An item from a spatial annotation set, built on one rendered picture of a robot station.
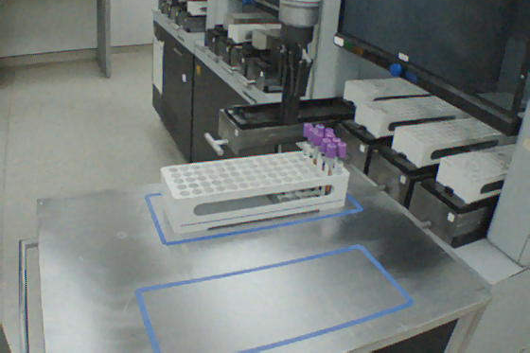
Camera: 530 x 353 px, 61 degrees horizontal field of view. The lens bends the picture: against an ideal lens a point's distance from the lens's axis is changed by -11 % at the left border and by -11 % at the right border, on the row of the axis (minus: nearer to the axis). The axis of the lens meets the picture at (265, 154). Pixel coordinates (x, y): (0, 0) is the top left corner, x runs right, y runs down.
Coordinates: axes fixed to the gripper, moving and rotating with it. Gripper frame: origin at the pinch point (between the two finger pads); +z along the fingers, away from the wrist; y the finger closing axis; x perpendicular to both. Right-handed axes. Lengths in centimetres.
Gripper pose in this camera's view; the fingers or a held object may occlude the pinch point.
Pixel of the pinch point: (289, 107)
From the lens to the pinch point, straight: 119.6
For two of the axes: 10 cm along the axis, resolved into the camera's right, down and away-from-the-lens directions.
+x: -9.0, 1.2, -4.1
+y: -4.2, -4.3, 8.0
